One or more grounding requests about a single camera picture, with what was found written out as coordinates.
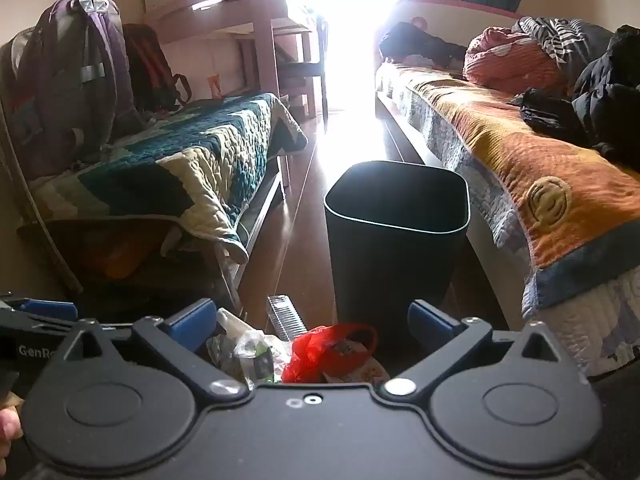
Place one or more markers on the dark red backpack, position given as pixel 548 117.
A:
pixel 150 70

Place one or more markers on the teal patchwork quilt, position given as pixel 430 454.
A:
pixel 190 145

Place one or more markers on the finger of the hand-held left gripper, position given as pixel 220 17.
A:
pixel 47 307

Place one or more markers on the striped cloth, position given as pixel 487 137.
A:
pixel 560 35

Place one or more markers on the black crumpled cloth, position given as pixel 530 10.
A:
pixel 550 115

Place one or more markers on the black puffer jacket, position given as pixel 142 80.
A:
pixel 615 90

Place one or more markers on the black bag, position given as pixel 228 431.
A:
pixel 415 42

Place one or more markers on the pink quilted blanket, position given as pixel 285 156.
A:
pixel 510 60

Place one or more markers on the metal bed frame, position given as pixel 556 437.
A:
pixel 260 210

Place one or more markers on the orange patchwork quilt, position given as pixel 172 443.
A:
pixel 525 160

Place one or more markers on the person's left hand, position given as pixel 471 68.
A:
pixel 7 430

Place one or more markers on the clear plastic bag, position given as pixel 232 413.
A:
pixel 250 352

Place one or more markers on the dark green trash bin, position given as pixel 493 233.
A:
pixel 390 270

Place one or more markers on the pink wooden desk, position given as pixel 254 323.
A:
pixel 260 15

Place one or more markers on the red plastic bag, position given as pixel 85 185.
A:
pixel 310 355

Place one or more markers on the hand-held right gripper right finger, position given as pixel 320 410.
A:
pixel 430 321

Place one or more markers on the white pink bed headboard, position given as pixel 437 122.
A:
pixel 465 10

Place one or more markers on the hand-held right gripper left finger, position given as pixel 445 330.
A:
pixel 192 319

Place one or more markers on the purple grey backpack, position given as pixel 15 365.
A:
pixel 75 85

